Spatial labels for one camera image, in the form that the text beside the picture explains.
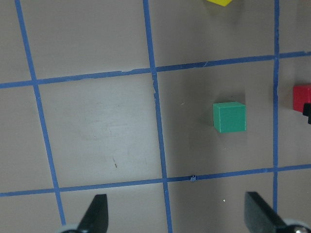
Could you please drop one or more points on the red block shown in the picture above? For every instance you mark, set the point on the red block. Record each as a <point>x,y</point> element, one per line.
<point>301,95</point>

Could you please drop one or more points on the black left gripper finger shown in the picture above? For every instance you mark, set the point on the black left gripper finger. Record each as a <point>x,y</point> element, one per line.
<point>307,111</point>

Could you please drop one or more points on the green block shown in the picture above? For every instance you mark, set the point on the green block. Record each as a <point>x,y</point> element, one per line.
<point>229,117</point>

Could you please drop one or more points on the yellow block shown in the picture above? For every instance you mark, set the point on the yellow block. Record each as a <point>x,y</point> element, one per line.
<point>222,3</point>

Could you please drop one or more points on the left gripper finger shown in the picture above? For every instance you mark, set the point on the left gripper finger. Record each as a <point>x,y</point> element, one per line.
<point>259,217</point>
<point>95,219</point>

